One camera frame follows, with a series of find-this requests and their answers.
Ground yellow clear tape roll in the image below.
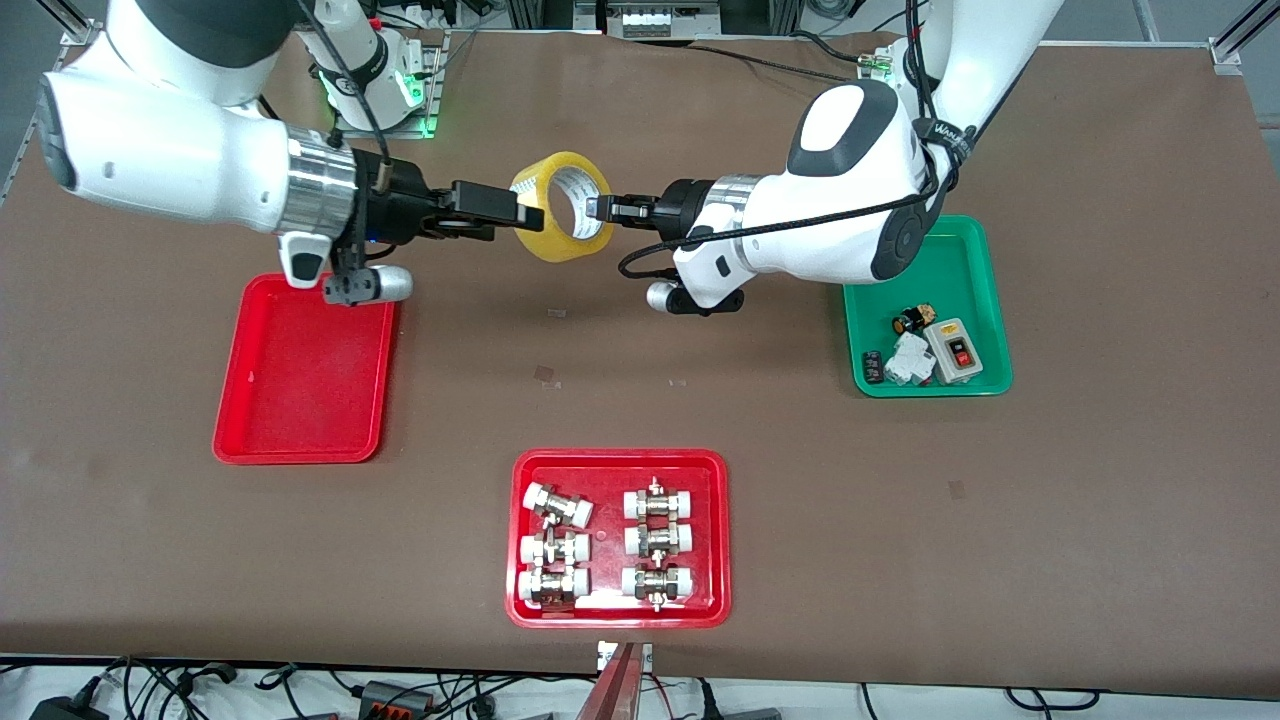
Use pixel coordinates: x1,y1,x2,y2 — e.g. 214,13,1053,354
509,151,614,264

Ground empty red plastic tray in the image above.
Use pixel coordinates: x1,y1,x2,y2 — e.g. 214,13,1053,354
212,272,398,466

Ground red tray with fittings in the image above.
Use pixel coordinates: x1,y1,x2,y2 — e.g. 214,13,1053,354
505,448,732,629

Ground green plastic tray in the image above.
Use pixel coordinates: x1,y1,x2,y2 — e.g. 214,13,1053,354
843,215,1014,399

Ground white power strip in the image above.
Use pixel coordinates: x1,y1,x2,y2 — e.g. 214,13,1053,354
620,5,721,39

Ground white circuit breaker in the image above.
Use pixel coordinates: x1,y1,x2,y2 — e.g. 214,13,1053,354
884,332,937,388

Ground metal valve fitting white caps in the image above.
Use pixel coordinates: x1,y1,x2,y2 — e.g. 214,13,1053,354
523,483,594,529
621,562,696,611
517,566,590,609
624,522,694,558
623,478,697,521
519,530,591,567

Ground red metal bar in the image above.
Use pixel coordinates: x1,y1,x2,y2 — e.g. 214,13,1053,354
575,643,643,720

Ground grey orange connector box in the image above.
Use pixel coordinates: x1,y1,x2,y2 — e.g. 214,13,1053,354
358,680,437,717

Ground black power adapter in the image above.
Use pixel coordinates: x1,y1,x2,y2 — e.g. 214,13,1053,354
30,694,111,720

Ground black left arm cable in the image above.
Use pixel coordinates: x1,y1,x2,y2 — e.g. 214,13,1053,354
618,0,976,281

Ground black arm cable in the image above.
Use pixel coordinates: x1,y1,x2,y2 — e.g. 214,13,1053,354
618,0,976,281
298,0,393,193

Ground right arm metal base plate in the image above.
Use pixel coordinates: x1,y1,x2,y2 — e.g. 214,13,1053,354
335,30,447,139

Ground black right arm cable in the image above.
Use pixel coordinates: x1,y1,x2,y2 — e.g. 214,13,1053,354
298,0,393,193

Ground long black table cable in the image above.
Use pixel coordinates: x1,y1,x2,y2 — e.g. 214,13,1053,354
688,42,861,85

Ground short black table cable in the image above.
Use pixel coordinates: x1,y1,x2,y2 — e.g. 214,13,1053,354
790,30,873,65

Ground grey switch box red button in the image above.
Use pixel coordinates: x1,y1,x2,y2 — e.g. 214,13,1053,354
923,318,985,386

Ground black looped floor cable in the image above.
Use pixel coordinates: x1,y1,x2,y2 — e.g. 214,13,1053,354
1004,687,1103,712

